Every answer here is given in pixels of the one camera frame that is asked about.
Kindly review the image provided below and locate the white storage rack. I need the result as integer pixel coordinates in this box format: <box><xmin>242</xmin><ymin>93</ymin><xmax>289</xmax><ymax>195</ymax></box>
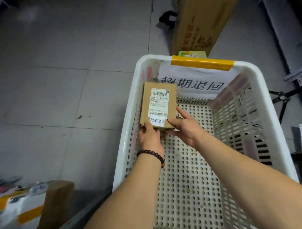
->
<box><xmin>257</xmin><ymin>0</ymin><xmax>302</xmax><ymax>87</ymax></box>

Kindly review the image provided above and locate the person's right hand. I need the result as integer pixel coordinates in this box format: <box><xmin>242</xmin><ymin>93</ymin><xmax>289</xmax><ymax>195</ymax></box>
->
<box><xmin>165</xmin><ymin>106</ymin><xmax>208</xmax><ymax>149</ymax></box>

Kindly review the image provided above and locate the person's right forearm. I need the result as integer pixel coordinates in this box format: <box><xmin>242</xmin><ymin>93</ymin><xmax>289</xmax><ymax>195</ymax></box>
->
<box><xmin>196</xmin><ymin>133</ymin><xmax>302</xmax><ymax>229</ymax></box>

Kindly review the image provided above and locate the dark bead bracelet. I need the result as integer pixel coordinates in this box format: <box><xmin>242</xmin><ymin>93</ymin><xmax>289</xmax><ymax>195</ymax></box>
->
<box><xmin>136</xmin><ymin>149</ymin><xmax>165</xmax><ymax>168</ymax></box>

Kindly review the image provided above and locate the person's left hand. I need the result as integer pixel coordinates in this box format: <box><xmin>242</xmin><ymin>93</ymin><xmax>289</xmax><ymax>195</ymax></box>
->
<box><xmin>138</xmin><ymin>121</ymin><xmax>165</xmax><ymax>159</ymax></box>

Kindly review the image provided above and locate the yellow tape piece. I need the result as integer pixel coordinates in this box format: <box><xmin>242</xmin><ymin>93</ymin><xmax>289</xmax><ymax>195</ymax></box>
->
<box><xmin>171</xmin><ymin>55</ymin><xmax>235</xmax><ymax>72</ymax></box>

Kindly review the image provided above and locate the person's left forearm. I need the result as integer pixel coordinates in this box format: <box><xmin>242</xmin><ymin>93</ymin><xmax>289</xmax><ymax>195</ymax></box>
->
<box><xmin>84</xmin><ymin>154</ymin><xmax>165</xmax><ymax>229</ymax></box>

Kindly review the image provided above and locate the white plastic basket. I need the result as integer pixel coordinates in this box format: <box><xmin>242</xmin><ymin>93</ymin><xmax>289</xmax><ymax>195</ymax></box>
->
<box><xmin>112</xmin><ymin>54</ymin><xmax>300</xmax><ymax>229</ymax></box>

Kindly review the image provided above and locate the black tripod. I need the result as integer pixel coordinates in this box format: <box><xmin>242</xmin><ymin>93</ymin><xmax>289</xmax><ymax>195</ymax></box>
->
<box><xmin>268</xmin><ymin>86</ymin><xmax>302</xmax><ymax>124</ymax></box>

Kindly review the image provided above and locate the small brown parcel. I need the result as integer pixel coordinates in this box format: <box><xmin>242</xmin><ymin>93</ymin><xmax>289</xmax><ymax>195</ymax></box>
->
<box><xmin>159</xmin><ymin>114</ymin><xmax>184</xmax><ymax>138</ymax></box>

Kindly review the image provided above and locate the open brown cardboard box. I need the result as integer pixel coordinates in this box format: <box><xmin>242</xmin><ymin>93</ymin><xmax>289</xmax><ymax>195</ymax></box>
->
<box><xmin>42</xmin><ymin>180</ymin><xmax>75</xmax><ymax>229</ymax></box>

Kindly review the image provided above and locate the tall printed floor carton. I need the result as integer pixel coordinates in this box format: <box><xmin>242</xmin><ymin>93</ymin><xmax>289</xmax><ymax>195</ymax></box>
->
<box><xmin>171</xmin><ymin>0</ymin><xmax>239</xmax><ymax>58</ymax></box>

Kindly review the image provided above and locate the black floor object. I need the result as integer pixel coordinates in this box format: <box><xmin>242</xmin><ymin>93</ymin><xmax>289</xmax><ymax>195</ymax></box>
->
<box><xmin>158</xmin><ymin>10</ymin><xmax>178</xmax><ymax>31</ymax></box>

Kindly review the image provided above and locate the small green and white box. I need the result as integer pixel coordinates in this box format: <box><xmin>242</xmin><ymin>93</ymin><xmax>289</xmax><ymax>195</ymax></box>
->
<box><xmin>177</xmin><ymin>51</ymin><xmax>208</xmax><ymax>59</ymax></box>

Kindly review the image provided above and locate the white paper sign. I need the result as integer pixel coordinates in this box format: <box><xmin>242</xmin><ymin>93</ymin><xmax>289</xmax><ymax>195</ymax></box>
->
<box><xmin>157</xmin><ymin>62</ymin><xmax>238</xmax><ymax>101</ymax></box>

